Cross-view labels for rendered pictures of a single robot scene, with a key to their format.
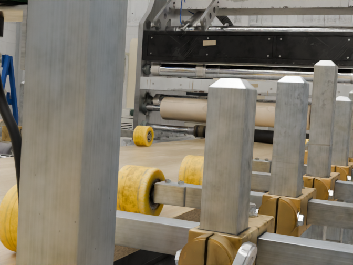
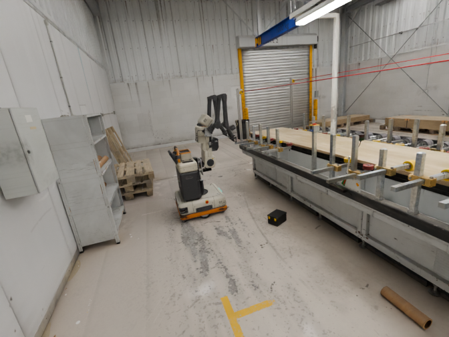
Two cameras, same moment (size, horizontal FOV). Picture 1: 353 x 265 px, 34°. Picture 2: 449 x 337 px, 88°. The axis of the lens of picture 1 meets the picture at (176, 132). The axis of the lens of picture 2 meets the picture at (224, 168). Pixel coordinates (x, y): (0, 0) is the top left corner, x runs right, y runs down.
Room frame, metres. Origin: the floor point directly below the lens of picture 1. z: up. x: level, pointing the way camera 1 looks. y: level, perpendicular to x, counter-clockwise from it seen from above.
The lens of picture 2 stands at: (1.02, -1.98, 1.57)
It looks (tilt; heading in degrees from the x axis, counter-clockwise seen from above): 17 degrees down; 140
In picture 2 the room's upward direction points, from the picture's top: 6 degrees counter-clockwise
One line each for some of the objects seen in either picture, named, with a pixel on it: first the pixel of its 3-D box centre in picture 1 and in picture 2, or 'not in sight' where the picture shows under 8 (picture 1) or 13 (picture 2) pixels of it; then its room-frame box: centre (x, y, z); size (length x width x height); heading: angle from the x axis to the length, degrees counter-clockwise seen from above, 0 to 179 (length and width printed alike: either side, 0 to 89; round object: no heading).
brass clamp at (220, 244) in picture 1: (229, 250); (384, 170); (0.53, -0.06, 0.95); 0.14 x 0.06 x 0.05; 157
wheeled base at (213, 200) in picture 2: not in sight; (199, 200); (-1.72, -0.26, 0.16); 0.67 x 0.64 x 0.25; 67
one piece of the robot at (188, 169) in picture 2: not in sight; (189, 174); (-1.76, -0.34, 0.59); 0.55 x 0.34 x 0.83; 157
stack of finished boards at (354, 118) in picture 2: not in sight; (339, 120); (-3.24, 7.84, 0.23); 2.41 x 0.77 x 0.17; 68
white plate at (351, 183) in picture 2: not in sight; (347, 182); (0.24, 0.04, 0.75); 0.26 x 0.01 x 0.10; 157
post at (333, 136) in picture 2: not in sight; (332, 159); (0.05, 0.15, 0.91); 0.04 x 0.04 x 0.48; 67
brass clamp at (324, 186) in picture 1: (319, 189); not in sight; (0.99, -0.25, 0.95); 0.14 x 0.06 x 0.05; 157
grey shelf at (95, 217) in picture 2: not in sight; (91, 177); (-2.29, -1.46, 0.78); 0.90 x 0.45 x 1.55; 157
